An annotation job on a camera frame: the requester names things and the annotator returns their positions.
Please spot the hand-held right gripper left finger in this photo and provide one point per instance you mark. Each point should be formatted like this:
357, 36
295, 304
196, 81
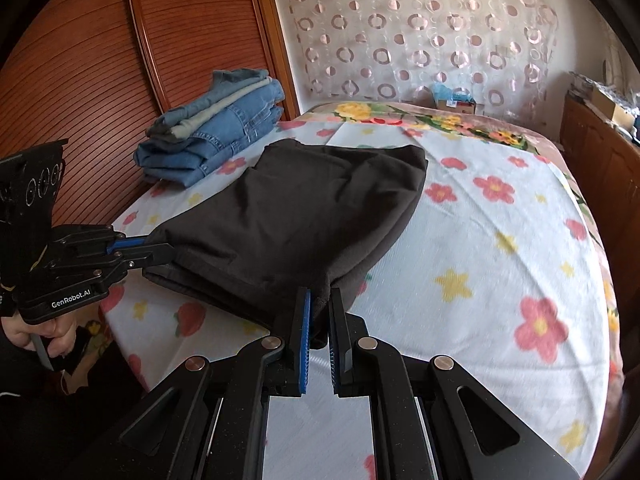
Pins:
303, 345

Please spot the pile of clutter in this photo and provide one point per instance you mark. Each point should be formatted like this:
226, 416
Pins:
605, 82

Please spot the black pants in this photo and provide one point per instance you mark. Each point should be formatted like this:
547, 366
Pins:
285, 220

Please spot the cardboard box with blue bags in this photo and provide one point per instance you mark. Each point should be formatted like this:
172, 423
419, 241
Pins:
452, 100

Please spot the long wooden cabinet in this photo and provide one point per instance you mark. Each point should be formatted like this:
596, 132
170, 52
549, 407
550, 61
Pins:
605, 160

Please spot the person's left forearm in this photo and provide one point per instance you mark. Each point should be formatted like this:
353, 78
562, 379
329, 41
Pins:
20, 372

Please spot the faded light blue jeans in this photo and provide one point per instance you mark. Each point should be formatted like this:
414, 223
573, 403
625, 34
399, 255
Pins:
235, 80

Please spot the slatted wooden wardrobe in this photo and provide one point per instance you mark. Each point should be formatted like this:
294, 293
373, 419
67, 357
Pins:
100, 60

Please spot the medium blue jeans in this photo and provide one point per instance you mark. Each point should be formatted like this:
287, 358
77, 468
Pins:
252, 107

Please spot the open cardboard box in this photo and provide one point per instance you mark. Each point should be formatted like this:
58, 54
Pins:
615, 112

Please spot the person's left hand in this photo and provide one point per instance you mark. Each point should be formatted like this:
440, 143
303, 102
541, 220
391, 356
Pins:
15, 331

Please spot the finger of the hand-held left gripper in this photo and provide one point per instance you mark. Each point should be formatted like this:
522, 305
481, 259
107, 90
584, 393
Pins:
127, 246
150, 256

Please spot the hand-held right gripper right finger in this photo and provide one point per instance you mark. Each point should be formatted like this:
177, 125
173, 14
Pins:
334, 360

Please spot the pink floral quilt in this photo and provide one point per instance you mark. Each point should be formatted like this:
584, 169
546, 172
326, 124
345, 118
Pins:
450, 120

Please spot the white floral bed sheet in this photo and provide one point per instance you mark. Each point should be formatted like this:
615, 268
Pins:
475, 260

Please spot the sheer circle-pattern curtain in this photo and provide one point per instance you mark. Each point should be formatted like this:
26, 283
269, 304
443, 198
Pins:
415, 35

